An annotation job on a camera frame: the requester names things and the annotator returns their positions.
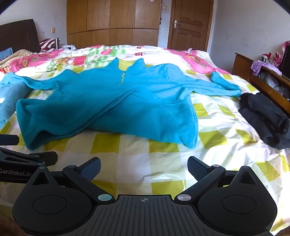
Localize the pink floral cloth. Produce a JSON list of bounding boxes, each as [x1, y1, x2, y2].
[[275, 40, 290, 67]]

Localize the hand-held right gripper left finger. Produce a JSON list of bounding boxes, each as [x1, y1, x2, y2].
[[27, 157, 114, 203]]

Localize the wooden door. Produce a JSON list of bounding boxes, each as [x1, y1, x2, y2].
[[167, 0, 214, 51]]

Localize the dark wooden headboard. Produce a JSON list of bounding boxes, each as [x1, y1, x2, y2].
[[0, 19, 41, 54]]

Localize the pink printed quilt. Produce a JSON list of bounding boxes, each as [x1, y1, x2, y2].
[[0, 44, 231, 75]]

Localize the wooden cabinet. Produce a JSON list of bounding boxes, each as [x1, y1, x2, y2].
[[232, 53, 290, 116]]

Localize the red white toy figure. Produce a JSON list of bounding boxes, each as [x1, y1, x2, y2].
[[261, 53, 276, 64]]

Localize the light blue fleece cloth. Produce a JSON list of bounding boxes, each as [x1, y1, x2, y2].
[[0, 80, 31, 129]]

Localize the red white striped pillow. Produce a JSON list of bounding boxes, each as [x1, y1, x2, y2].
[[40, 38, 60, 52]]

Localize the black television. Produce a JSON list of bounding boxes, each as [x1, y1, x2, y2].
[[279, 41, 290, 73]]

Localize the teal fleece jacket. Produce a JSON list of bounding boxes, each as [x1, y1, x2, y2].
[[0, 57, 242, 150]]

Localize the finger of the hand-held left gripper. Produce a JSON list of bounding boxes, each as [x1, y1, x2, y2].
[[0, 147, 58, 166], [0, 135, 20, 146]]

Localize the folded black clothes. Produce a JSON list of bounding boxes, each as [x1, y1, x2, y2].
[[238, 92, 290, 150]]

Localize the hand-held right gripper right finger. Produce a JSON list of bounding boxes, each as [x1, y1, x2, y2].
[[174, 156, 261, 202]]

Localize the blue pillow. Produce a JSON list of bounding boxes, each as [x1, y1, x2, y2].
[[0, 47, 13, 61]]

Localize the wooden wardrobe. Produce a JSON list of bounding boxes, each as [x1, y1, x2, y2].
[[66, 0, 162, 49]]

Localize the purple patterned cloth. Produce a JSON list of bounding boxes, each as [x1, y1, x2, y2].
[[251, 60, 282, 77]]

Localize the clear plastic bags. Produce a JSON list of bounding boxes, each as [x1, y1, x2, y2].
[[260, 71, 290, 101]]

